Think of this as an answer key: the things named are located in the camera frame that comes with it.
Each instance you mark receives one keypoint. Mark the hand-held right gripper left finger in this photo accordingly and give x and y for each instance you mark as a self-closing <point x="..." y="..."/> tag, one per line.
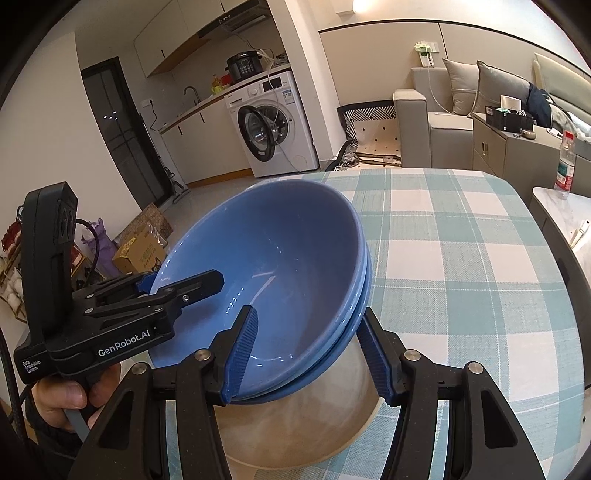
<point x="240" y="355"/>

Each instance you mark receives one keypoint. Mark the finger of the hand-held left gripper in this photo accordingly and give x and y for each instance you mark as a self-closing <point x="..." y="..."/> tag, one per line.
<point x="203" y="280"/>
<point x="141" y="282"/>

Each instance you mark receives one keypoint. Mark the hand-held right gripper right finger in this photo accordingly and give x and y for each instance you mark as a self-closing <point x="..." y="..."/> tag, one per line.
<point x="376" y="360"/>

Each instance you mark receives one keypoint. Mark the cream plate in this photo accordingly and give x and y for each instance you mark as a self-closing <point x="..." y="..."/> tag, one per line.
<point x="300" y="424"/>

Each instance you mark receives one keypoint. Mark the person's left hand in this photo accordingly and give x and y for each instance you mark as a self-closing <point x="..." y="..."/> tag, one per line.
<point x="60" y="397"/>

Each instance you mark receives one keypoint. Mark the cardboard box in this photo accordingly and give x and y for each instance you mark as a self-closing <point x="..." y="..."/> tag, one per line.
<point x="138" y="254"/>

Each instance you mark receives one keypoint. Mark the purple bag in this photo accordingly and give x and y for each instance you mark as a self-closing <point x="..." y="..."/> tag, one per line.
<point x="104" y="249"/>

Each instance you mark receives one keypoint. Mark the stick mop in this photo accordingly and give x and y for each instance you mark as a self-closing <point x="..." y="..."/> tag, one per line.
<point x="178" y="191"/>

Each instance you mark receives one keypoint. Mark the checked tablecloth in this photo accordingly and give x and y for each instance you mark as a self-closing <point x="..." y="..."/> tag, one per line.
<point x="452" y="286"/>

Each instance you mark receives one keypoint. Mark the shoe rack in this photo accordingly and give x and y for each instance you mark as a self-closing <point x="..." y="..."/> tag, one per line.
<point x="14" y="272"/>

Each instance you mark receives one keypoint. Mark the white kitchen counter cabinet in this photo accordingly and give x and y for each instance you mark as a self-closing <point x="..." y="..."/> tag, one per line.
<point x="203" y="143"/>

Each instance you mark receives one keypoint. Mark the dark glass door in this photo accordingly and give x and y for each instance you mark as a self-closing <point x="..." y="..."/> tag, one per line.
<point x="120" y="134"/>

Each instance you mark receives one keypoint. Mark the white washing machine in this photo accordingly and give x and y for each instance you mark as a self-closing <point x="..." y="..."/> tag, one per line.
<point x="291" y="134"/>

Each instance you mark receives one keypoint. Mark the kitchen faucet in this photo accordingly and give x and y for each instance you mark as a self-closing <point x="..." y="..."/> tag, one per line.
<point x="193" y="94"/>

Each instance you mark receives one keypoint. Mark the yellow oil bottle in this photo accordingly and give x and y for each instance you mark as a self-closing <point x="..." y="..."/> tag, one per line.
<point x="217" y="85"/>

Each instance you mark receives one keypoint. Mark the red box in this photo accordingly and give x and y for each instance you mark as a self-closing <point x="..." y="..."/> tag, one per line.
<point x="226" y="81"/>

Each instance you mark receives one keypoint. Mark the black pressure cooker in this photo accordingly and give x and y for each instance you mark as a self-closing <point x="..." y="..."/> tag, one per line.
<point x="244" y="67"/>

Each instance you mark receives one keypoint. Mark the black white patterned mat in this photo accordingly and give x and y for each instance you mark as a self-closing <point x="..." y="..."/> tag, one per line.
<point x="369" y="134"/>

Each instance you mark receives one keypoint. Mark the beige sofa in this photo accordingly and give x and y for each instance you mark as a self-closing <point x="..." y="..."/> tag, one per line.
<point x="415" y="134"/>

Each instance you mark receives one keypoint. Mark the beige bedside cabinet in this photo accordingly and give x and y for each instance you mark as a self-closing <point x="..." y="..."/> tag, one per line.
<point x="517" y="157"/>

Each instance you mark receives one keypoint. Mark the range hood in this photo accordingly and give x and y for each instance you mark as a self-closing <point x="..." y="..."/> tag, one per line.
<point x="235" y="23"/>

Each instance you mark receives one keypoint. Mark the plastic water bottle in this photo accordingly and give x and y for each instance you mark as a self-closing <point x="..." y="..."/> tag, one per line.
<point x="565" y="166"/>

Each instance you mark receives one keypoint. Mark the black box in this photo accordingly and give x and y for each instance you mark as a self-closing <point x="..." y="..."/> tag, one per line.
<point x="508" y="119"/>

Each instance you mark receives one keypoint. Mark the light grey pillow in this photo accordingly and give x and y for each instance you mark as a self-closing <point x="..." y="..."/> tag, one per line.
<point x="461" y="87"/>

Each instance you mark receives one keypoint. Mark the small white box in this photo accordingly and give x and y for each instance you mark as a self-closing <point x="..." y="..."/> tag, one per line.
<point x="510" y="102"/>

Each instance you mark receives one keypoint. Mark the dark grey pillow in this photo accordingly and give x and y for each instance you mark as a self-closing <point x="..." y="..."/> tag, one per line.
<point x="501" y="90"/>

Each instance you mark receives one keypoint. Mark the beige padded headboard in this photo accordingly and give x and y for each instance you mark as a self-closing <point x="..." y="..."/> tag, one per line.
<point x="568" y="87"/>

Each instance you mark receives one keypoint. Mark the white wall cabinet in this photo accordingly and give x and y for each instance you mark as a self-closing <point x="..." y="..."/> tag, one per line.
<point x="166" y="41"/>

